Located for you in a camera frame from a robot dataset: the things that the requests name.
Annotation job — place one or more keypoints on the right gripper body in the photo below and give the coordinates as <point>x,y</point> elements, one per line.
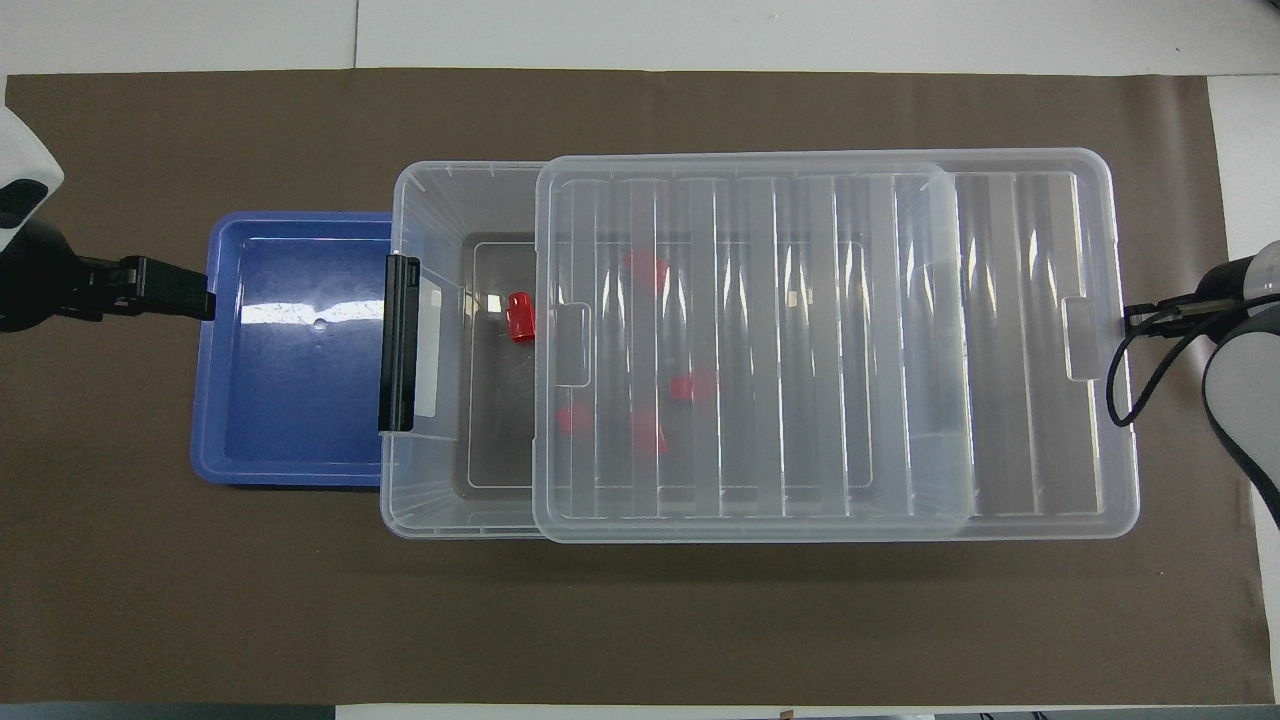
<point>1226,280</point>

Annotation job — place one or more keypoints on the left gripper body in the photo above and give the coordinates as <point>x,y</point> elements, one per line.
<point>35,285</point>

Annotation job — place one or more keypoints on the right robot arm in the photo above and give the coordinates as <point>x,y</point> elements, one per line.
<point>1226,402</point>

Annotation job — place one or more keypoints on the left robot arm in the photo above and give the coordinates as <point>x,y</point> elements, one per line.
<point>22,150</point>

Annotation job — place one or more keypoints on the clear plastic box lid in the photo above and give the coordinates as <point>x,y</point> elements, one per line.
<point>1020,350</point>

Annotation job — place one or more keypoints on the black box latch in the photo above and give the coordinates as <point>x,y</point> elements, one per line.
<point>400,345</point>

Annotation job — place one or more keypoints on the clear plastic storage box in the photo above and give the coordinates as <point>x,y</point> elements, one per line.
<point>450,480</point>

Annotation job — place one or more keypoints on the red block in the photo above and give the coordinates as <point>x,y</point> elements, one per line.
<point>646,271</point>
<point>575,419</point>
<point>648,436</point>
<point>520,317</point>
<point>693,387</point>

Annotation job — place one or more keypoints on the blue plastic tray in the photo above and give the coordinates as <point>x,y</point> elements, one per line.
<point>290,390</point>

